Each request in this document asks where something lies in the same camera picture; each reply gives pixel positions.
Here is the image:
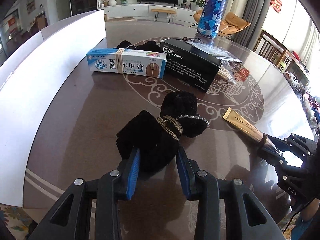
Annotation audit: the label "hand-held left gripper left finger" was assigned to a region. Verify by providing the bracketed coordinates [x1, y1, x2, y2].
[29, 147, 142, 240]

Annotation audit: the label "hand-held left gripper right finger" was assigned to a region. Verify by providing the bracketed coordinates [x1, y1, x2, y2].
[176, 145, 287, 240]

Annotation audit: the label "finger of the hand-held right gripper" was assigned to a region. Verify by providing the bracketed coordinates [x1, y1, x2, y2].
[269, 134, 319, 155]
[257, 148, 310, 178]

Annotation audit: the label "black fuzzy socks bundle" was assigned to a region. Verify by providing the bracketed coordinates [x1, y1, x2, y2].
[116, 90, 209, 172]

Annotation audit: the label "gold cosmetic tube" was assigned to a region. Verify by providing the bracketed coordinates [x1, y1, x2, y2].
[222, 107, 278, 153]

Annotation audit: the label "person's right forearm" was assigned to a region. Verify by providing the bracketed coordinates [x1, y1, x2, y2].
[294, 197, 320, 240]

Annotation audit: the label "pile of colourful clutter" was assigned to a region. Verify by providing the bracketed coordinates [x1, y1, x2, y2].
[300, 90, 320, 135]

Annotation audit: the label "wooden slatted chair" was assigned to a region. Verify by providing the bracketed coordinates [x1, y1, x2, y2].
[252, 29, 310, 85]

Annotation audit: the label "bag of wooden sticks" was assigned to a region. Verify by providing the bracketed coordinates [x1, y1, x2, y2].
[216, 60, 238, 84]

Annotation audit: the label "black cardboard box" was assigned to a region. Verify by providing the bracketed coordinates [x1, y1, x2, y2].
[160, 37, 222, 93]

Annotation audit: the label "blue and white ointment box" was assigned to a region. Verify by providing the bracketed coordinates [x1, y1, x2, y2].
[86, 48, 167, 79]

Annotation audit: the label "clear bag with dark contents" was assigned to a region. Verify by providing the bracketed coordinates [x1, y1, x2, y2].
[186, 40, 242, 62]

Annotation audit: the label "black socks bundle far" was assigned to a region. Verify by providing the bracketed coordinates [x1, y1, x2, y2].
[116, 40, 162, 53]

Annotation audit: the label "patterned floor rug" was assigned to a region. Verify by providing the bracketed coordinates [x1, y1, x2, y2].
[0, 202, 35, 240]

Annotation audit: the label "white partition board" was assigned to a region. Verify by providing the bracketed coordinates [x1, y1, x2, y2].
[0, 9, 107, 207]

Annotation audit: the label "thin-framed eyeglasses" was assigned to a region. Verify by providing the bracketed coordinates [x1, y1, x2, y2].
[172, 37, 202, 43]

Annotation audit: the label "orange lounge chair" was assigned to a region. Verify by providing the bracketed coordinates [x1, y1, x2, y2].
[194, 10, 251, 40]

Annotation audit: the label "grey curtain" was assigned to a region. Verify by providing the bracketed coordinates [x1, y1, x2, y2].
[241, 0, 275, 40]

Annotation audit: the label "blue camouflage bottle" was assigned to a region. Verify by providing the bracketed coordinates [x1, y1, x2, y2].
[197, 0, 229, 39]

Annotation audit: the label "white television cabinet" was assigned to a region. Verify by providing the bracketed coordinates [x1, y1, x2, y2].
[100, 2, 200, 23]

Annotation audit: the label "wooden bench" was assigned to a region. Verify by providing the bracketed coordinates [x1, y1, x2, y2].
[151, 8, 177, 22]

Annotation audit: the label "black cable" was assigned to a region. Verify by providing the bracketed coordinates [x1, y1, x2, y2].
[282, 205, 300, 233]

